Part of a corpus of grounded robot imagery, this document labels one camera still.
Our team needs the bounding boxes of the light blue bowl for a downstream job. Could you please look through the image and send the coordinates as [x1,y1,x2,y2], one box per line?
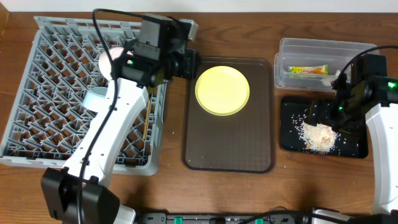
[83,86,109,113]

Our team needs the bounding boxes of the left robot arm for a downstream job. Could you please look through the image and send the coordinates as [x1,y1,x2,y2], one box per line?
[41,40,200,223]

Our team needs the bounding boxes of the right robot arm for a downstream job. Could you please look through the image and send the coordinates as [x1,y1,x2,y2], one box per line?
[306,50,397,223]

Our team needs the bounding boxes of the grey dishwasher rack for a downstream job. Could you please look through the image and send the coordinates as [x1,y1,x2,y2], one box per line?
[0,16,174,177]

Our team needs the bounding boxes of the clear plastic waste bin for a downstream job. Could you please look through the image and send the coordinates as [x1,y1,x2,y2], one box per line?
[274,38,375,92]

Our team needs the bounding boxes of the pink bowl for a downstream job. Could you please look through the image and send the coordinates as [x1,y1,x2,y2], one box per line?
[98,47,124,81]

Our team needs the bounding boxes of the wooden chopstick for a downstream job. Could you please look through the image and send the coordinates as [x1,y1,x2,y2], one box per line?
[142,98,152,141]

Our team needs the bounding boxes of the brown serving tray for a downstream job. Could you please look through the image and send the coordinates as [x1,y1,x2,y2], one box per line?
[182,57,275,174]

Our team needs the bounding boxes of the white tissue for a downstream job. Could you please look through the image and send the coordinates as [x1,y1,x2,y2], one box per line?
[322,70,341,86]

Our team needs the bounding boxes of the black food waste tray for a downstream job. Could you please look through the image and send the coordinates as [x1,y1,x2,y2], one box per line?
[280,96,369,159]

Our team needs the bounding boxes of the green orange snack wrapper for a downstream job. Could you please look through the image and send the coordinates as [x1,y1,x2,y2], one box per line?
[288,65,328,75]

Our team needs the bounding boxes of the yellow plate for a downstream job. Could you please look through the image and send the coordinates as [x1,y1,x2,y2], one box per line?
[195,65,250,116]

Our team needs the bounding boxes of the spilled rice pile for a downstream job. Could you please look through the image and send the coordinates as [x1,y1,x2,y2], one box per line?
[289,114,341,154]

